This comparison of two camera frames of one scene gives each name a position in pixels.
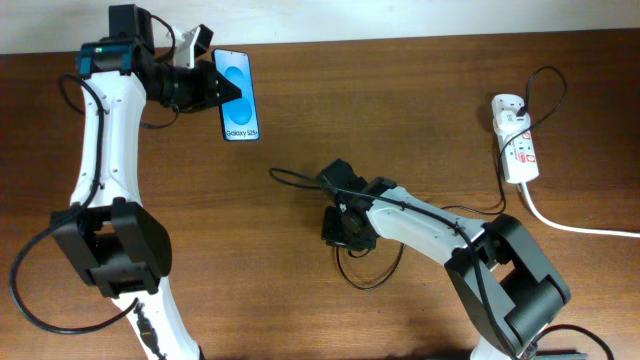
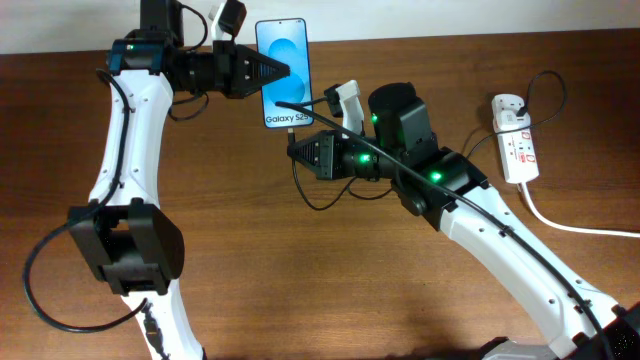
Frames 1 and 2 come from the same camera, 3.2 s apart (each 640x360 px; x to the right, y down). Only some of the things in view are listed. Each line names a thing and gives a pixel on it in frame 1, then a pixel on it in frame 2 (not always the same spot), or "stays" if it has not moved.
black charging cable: (462, 208) to (516, 130)
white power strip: (518, 150) stays
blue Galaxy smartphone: (240, 119) to (286, 40)
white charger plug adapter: (508, 120) stays
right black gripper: (331, 235) to (335, 166)
